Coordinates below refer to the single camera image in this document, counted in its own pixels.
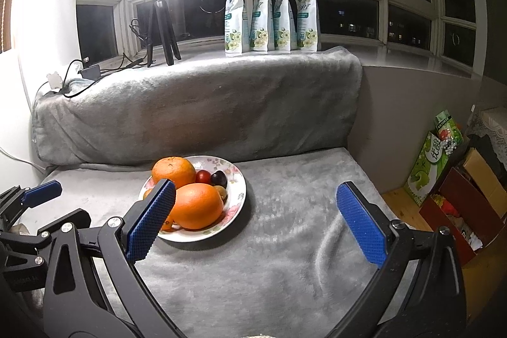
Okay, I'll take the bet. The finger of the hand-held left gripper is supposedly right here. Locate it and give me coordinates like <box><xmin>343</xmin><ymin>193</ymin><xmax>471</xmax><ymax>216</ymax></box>
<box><xmin>0</xmin><ymin>208</ymin><xmax>93</xmax><ymax>256</ymax></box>
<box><xmin>0</xmin><ymin>181</ymin><xmax>63</xmax><ymax>232</ymax></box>

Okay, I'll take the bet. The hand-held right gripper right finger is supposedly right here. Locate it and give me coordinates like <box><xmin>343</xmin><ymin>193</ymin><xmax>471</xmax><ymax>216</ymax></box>
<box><xmin>325</xmin><ymin>182</ymin><xmax>467</xmax><ymax>338</ymax></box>

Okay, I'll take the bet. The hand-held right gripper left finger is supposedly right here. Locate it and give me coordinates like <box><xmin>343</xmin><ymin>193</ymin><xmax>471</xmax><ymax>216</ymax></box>
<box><xmin>43</xmin><ymin>177</ymin><xmax>187</xmax><ymax>338</ymax></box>

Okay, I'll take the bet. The large smooth orange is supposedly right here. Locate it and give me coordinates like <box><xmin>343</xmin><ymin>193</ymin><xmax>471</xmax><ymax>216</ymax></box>
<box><xmin>170</xmin><ymin>183</ymin><xmax>225</xmax><ymax>231</ymax></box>

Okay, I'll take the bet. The bumpy mandarin orange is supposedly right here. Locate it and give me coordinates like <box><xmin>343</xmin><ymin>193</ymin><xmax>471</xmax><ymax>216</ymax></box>
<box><xmin>151</xmin><ymin>156</ymin><xmax>196</xmax><ymax>190</ymax></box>

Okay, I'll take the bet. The white floral plate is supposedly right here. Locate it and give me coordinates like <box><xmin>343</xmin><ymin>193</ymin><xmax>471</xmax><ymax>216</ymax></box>
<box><xmin>138</xmin><ymin>155</ymin><xmax>247</xmax><ymax>243</ymax></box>

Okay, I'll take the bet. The green printed carton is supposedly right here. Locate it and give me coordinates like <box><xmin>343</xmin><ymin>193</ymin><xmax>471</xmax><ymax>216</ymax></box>
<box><xmin>404</xmin><ymin>132</ymin><xmax>452</xmax><ymax>207</ymax></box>

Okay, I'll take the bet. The red box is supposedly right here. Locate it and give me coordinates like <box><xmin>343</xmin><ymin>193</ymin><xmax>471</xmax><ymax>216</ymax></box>
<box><xmin>419</xmin><ymin>167</ymin><xmax>496</xmax><ymax>266</ymax></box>

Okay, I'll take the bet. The light blue towel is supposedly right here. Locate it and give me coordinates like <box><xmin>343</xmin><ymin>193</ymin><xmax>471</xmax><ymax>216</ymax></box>
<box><xmin>65</xmin><ymin>77</ymin><xmax>99</xmax><ymax>93</ymax></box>

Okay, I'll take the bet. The green printed bag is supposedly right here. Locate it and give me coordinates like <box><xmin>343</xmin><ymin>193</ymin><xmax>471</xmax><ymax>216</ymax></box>
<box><xmin>433</xmin><ymin>109</ymin><xmax>464</xmax><ymax>156</ymax></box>

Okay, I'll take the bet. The brown cardboard box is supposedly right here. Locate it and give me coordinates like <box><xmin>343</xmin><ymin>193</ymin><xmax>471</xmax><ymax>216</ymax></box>
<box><xmin>461</xmin><ymin>148</ymin><xmax>507</xmax><ymax>222</ymax></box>

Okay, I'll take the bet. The grey fleece blanket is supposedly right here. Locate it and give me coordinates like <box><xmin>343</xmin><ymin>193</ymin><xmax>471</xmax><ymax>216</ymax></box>
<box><xmin>0</xmin><ymin>45</ymin><xmax>420</xmax><ymax>338</ymax></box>

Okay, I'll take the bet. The white lace cloth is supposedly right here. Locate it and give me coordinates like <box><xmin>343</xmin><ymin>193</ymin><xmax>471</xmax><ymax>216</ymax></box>
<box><xmin>467</xmin><ymin>107</ymin><xmax>507</xmax><ymax>141</ymax></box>

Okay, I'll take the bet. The black tripod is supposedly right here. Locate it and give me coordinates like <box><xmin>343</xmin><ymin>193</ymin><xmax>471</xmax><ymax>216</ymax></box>
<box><xmin>146</xmin><ymin>0</ymin><xmax>182</xmax><ymax>67</ymax></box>

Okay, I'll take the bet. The white floral pouch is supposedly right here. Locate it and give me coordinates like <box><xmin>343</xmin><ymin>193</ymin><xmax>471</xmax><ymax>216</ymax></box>
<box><xmin>292</xmin><ymin>0</ymin><xmax>319</xmax><ymax>51</ymax></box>
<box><xmin>224</xmin><ymin>0</ymin><xmax>248</xmax><ymax>57</ymax></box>
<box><xmin>249</xmin><ymin>0</ymin><xmax>272</xmax><ymax>53</ymax></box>
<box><xmin>273</xmin><ymin>0</ymin><xmax>298</xmax><ymax>51</ymax></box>

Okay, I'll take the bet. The power adapter with cables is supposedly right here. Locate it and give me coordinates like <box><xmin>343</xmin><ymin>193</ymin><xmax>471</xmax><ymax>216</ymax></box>
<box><xmin>63</xmin><ymin>18</ymin><xmax>153</xmax><ymax>99</ymax></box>

